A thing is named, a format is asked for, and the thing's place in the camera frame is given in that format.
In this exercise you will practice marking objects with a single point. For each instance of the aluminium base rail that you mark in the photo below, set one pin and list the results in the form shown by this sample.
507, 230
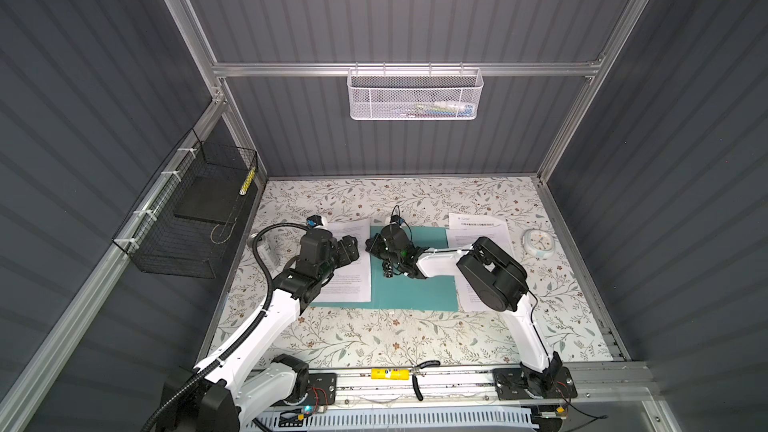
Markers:
475, 385

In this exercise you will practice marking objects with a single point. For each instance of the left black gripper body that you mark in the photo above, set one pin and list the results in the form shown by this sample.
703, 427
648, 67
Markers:
339, 254

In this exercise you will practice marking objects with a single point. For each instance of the yellow marker pen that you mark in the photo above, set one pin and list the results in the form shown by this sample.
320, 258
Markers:
243, 190

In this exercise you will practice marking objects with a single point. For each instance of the English text paper sheet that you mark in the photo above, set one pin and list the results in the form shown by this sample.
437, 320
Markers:
351, 283

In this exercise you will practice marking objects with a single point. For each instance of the yellow label tag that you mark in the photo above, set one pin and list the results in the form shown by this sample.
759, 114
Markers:
392, 374

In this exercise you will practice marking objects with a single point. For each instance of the black wire basket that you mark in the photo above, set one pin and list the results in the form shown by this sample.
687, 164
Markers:
157, 242

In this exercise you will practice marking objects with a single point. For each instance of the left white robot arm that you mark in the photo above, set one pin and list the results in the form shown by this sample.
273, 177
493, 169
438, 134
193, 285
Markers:
220, 393

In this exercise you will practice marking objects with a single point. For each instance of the white wire mesh basket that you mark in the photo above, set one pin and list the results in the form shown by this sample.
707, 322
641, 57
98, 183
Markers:
420, 94

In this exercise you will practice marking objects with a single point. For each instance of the Chinese title paper sheet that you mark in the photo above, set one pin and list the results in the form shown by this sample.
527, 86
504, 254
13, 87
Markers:
465, 229

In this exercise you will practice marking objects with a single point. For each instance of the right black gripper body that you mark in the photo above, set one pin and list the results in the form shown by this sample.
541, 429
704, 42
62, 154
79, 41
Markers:
395, 260

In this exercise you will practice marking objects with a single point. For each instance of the black notebook in basket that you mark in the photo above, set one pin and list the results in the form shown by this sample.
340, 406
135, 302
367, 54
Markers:
211, 200

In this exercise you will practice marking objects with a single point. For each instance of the XDOF header paper sheet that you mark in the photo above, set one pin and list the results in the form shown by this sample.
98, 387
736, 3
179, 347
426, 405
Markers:
482, 282

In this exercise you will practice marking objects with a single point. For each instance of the white and teal clock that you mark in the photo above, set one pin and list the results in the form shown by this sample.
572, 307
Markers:
538, 243

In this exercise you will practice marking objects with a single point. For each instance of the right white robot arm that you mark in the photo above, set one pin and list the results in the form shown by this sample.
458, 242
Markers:
497, 279

